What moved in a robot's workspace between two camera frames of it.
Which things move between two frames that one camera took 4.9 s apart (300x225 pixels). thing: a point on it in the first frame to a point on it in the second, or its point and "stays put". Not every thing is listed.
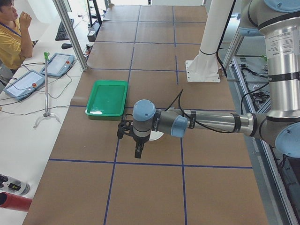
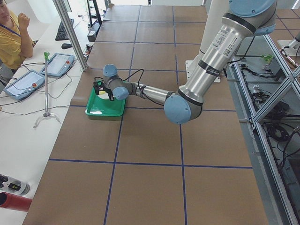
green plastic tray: [107, 98] stays put
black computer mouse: [65, 46] stays put
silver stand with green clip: [46, 55] stays put
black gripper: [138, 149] to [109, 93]
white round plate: [155, 135] to [104, 95]
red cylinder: [14, 202] stays put
